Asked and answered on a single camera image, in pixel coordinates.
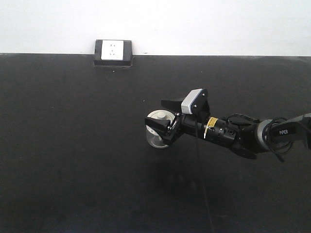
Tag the white socket in black box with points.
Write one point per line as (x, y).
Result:
(113, 53)

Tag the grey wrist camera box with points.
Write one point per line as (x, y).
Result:
(195, 102)

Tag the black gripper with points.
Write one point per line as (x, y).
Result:
(192, 125)

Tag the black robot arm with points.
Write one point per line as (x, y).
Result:
(243, 135)

